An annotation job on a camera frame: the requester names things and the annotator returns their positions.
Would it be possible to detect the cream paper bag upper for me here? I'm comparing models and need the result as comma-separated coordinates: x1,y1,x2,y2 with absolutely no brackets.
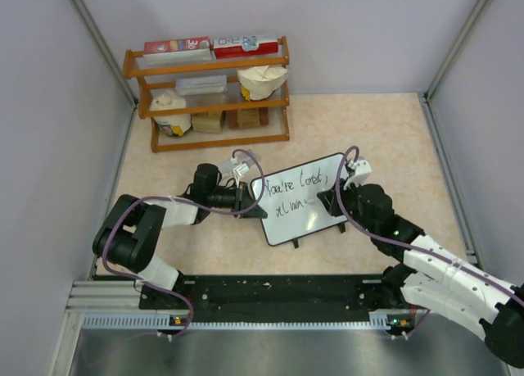
237,65,287,102

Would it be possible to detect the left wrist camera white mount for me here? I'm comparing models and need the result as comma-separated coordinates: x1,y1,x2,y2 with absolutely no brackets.
230,157,252,183

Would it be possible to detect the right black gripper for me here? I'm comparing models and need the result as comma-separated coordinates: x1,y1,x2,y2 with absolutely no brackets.
318,176,377,235

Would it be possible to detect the aluminium rail frame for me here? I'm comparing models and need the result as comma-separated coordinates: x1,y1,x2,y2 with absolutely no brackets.
65,280,142,312

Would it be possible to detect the wooden three tier shelf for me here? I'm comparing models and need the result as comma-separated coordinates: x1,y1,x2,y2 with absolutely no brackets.
123,36,291,152

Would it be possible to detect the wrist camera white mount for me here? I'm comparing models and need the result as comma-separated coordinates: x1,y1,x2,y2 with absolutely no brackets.
230,157,252,183
343,159,372,190

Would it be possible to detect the brown cardboard box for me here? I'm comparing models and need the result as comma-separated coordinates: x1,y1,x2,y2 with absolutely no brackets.
226,107,269,129

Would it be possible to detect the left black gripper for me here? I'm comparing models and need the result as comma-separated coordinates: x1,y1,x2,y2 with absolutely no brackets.
208,181,267,219

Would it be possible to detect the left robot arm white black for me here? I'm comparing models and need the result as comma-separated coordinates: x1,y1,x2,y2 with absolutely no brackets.
93,163,268,308

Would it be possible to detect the black framed whiteboard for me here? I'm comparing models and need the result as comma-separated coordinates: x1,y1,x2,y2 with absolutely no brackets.
250,152,346,247

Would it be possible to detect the tan cardboard box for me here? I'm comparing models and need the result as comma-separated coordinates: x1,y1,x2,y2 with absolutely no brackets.
192,111,225,134

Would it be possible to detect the red white foil box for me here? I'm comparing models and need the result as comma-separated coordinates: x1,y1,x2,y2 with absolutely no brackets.
143,36,212,65

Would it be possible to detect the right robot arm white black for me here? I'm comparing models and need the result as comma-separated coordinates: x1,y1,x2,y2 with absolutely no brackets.
316,184,523,369

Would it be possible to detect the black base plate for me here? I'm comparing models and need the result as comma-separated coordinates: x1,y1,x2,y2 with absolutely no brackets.
92,272,410,324

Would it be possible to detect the grey slotted cable duct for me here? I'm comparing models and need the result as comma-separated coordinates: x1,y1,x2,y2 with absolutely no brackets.
81,309,414,332

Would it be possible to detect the clear plastic box on shelf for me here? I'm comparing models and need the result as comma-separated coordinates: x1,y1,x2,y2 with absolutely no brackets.
175,75,228,96

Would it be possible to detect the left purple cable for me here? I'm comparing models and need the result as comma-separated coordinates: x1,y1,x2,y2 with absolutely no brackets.
101,147,268,340

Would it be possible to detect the red white wrap box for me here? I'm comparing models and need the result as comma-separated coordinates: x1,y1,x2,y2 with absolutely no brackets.
212,34,279,59

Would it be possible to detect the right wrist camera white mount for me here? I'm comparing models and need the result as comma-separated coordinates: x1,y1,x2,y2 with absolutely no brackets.
343,159,372,190

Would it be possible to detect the white bag lower left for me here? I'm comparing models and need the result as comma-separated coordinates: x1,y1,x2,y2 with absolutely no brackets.
149,89,192,138

